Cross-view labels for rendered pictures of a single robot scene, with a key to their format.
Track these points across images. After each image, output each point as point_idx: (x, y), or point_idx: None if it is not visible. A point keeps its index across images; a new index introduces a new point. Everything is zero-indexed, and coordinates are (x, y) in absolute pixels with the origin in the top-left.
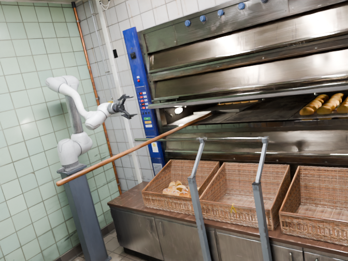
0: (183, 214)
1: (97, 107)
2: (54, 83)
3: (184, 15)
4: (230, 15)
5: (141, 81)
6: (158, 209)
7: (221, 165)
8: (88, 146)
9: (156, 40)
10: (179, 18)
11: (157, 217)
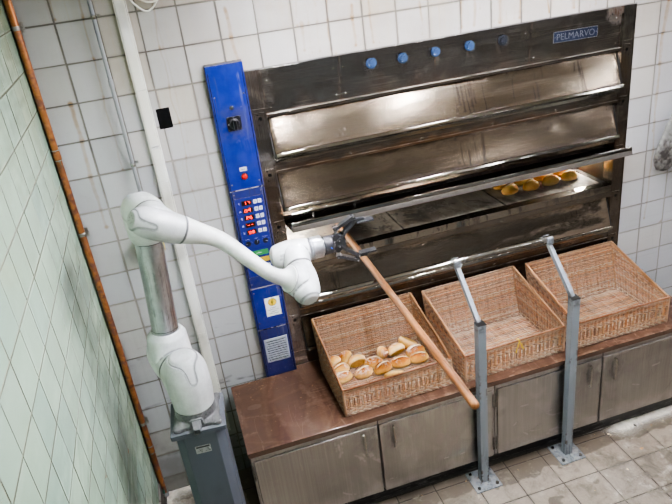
0: (429, 391)
1: (277, 255)
2: (173, 222)
3: (368, 48)
4: (448, 57)
5: (250, 177)
6: (379, 408)
7: None
8: None
9: (292, 91)
10: (357, 54)
11: (384, 421)
